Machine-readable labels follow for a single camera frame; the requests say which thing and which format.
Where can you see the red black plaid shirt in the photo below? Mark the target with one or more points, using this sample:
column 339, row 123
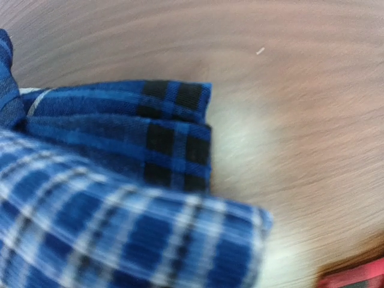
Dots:
column 369, row 275

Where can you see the blue checked folded shirt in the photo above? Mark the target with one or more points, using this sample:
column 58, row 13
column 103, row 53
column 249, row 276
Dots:
column 66, row 222

